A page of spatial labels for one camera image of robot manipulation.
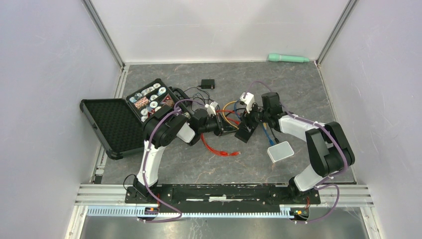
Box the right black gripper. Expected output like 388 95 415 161
237 101 270 132

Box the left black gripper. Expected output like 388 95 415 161
199 113 237 136

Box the yellow ethernet cable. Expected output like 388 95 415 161
222 100 241 130

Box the black network switch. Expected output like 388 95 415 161
234 121 258 143

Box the red ethernet cable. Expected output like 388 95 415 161
200 110 241 157

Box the black power adapter with cord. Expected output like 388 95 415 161
183 79 215 104

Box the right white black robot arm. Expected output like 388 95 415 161
235 92 355 203

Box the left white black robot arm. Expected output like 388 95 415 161
133 106 235 203

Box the white plastic box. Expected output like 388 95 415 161
267 141 295 163

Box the black poker chip case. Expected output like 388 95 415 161
80 78 188 160

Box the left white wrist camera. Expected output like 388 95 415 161
205 101 218 117

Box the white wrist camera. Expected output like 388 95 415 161
239 92 255 113
205 101 218 117

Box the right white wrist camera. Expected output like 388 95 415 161
239 92 255 113

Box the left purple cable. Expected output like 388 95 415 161
137 99 207 224

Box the purple cable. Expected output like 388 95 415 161
244 81 348 225
137 99 207 224

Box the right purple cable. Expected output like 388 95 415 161
244 81 348 225

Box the white slotted cable duct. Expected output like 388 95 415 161
87 206 294 219

